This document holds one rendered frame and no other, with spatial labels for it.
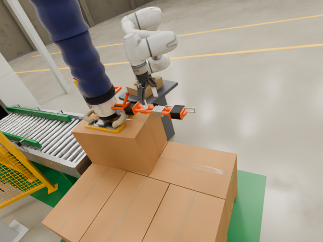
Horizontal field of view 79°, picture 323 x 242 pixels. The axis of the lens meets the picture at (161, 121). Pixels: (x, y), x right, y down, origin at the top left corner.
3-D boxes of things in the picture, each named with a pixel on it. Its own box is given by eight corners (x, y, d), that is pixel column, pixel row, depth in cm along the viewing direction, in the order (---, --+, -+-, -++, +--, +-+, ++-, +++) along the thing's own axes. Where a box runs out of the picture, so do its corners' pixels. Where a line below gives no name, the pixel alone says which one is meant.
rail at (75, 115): (18, 115, 339) (11, 106, 327) (21, 113, 342) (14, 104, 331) (121, 134, 227) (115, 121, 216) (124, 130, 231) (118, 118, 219)
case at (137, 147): (93, 163, 179) (70, 131, 156) (115, 133, 207) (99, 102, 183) (150, 174, 154) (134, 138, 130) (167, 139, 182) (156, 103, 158)
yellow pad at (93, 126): (85, 127, 155) (82, 123, 152) (93, 120, 161) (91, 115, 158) (118, 134, 139) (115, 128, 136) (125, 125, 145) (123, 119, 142)
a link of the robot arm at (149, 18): (148, 64, 217) (167, 57, 217) (153, 76, 212) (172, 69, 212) (130, 6, 144) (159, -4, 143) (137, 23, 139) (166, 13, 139)
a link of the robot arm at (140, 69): (127, 66, 109) (130, 76, 112) (141, 66, 105) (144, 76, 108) (135, 59, 115) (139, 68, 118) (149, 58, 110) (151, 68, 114)
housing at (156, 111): (152, 116, 127) (151, 111, 125) (157, 110, 132) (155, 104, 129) (162, 117, 124) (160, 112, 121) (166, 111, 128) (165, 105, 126)
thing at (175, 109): (169, 119, 120) (167, 113, 117) (174, 112, 125) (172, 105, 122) (182, 120, 116) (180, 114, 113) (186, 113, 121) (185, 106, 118)
